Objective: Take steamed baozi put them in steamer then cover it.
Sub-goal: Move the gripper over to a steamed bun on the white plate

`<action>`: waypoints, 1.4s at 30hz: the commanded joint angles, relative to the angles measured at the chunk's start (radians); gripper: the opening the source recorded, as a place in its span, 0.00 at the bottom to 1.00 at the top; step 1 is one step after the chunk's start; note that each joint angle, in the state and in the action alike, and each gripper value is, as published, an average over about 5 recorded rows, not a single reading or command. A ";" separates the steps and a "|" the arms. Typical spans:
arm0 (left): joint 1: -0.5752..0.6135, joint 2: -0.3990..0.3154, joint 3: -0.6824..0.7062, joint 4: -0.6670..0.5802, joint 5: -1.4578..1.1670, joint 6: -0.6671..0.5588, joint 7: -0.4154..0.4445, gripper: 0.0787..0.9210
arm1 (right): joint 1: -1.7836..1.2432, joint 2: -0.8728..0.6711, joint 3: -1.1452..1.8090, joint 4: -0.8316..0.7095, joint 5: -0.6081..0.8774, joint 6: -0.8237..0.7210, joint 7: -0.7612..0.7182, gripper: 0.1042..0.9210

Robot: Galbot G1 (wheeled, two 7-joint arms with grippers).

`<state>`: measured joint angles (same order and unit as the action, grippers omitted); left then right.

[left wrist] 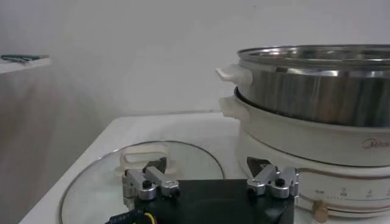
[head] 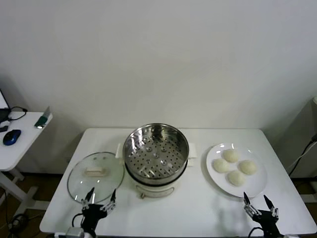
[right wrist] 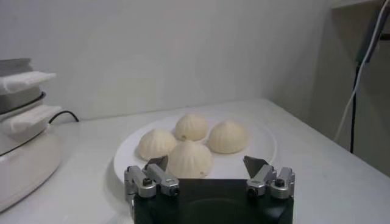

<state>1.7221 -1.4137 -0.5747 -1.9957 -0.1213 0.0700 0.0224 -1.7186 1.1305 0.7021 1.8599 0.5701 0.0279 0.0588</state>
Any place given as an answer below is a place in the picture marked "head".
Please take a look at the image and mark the white power cable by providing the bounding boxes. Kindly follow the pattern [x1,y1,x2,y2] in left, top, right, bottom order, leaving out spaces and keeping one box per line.
[287,142,314,176]

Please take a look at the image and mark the perforated steel steamer basket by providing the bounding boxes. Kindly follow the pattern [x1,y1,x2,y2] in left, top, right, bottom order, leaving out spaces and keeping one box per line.
[115,123,198,185]

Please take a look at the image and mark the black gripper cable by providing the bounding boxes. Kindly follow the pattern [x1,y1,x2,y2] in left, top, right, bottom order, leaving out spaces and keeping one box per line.
[72,213,85,228]
[247,227,263,238]

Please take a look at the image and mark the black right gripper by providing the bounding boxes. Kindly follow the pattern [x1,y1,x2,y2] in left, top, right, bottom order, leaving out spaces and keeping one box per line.
[243,191,283,238]

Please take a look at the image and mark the glass lid white handle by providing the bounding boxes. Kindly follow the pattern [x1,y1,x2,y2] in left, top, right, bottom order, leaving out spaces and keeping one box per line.
[67,151,125,204]

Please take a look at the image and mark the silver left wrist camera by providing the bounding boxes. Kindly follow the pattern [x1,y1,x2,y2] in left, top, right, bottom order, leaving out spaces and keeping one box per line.
[65,227,85,238]

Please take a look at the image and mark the white electric cooker base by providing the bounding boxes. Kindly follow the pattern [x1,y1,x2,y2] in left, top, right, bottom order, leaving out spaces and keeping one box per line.
[120,158,196,199]

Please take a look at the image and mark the black floor cables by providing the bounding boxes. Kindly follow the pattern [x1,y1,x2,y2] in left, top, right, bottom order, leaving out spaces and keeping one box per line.
[0,188,44,233]

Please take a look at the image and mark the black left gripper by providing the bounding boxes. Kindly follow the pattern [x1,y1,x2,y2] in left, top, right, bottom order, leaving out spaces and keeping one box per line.
[80,187,117,234]

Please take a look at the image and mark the white round plate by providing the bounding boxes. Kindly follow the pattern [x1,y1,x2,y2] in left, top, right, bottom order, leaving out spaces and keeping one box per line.
[206,143,268,198]

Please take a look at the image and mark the black looped desk cable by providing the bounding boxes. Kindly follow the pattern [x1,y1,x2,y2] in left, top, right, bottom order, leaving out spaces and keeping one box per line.
[7,106,28,121]

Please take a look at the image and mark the blue computer mouse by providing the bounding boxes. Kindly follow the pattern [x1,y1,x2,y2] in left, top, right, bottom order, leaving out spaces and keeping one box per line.
[2,129,22,146]

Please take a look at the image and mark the white side table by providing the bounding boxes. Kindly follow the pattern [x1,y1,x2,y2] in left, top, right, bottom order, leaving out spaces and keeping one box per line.
[0,111,54,211]

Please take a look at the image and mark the open laptop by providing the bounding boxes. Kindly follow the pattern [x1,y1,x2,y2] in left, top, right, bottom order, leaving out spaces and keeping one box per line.
[0,88,12,122]

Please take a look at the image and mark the white steamed baozi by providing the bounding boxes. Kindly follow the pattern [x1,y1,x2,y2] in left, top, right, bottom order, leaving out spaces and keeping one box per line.
[227,170,246,186]
[212,158,230,173]
[222,149,240,163]
[238,160,257,175]

